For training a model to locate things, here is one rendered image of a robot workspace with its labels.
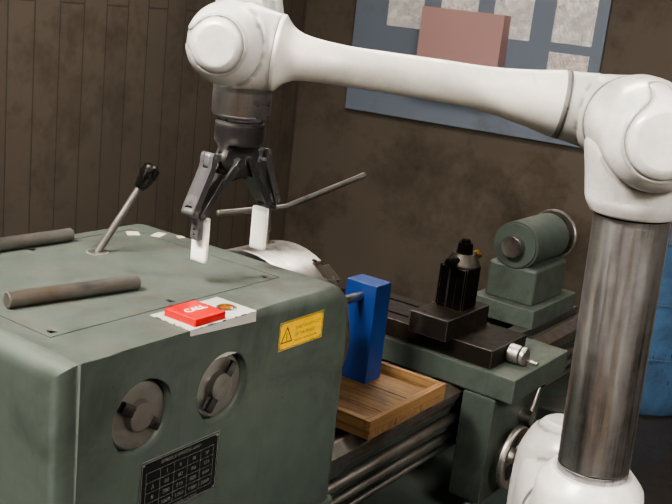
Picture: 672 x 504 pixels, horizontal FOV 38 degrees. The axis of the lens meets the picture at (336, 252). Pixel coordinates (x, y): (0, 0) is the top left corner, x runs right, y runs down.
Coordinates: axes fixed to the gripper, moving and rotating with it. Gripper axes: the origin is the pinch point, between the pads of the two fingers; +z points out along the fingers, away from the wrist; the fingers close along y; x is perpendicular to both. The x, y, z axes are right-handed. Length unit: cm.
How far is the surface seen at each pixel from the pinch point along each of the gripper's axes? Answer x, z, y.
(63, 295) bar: 4.2, 3.5, -28.5
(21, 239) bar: 28.2, 2.9, -17.5
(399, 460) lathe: -4, 55, 57
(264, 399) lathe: -14.1, 19.2, -5.6
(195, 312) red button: -11.6, 3.4, -19.3
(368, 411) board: -1, 42, 47
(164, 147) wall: 244, 41, 227
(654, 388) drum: 14, 116, 315
